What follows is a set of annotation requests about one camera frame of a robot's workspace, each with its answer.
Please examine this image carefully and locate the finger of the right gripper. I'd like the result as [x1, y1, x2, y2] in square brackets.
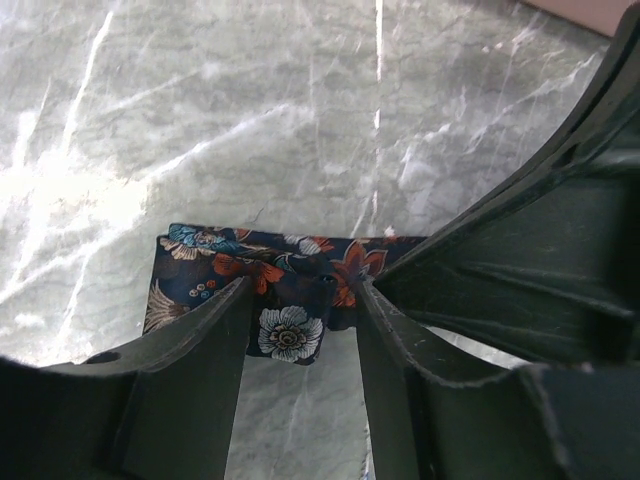
[372, 5, 639, 364]

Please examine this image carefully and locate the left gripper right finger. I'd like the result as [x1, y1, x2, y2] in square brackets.
[357, 282, 639, 479]

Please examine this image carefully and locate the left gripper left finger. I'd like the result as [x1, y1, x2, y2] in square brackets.
[1, 278, 250, 479]

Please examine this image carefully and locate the dark floral patterned necktie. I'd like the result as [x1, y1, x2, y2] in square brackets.
[143, 223, 422, 366]

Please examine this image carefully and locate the pink compartment organizer box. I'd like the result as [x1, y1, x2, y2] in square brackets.
[523, 0, 633, 38]

